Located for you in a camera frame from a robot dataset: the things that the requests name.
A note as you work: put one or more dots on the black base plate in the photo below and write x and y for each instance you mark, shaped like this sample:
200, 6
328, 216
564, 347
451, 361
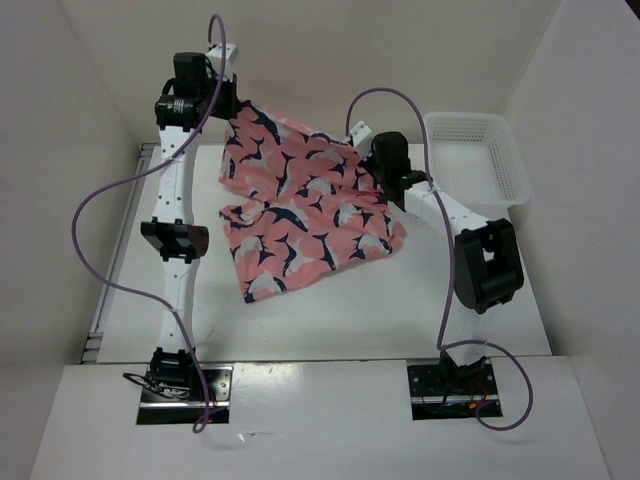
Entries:
434, 398
163, 405

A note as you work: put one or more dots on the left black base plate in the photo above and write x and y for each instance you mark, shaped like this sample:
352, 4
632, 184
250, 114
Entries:
163, 405

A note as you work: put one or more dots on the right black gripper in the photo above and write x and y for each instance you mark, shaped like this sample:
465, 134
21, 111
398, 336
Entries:
368, 164

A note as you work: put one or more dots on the aluminium table edge rail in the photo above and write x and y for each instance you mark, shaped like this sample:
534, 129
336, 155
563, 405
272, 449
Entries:
96, 331

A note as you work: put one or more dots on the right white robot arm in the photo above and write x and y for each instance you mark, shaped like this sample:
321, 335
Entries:
485, 267

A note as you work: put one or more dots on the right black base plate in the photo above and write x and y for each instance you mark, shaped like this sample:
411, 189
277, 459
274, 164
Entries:
434, 398

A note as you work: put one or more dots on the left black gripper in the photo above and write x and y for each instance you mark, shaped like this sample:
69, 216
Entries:
232, 105

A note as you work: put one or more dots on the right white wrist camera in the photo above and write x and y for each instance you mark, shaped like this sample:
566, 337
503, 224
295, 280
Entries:
362, 135

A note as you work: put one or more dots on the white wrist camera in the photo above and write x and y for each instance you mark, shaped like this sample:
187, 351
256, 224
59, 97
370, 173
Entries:
219, 54
362, 135

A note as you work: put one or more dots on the white plastic mesh basket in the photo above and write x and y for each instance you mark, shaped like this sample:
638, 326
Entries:
473, 157

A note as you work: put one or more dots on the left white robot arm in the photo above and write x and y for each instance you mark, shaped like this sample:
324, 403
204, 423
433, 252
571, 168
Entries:
203, 85

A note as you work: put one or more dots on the pink shark print shorts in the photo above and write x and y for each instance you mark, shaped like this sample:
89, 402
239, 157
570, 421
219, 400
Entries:
310, 209

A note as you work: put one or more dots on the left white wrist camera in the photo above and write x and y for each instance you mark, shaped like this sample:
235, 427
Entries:
219, 54

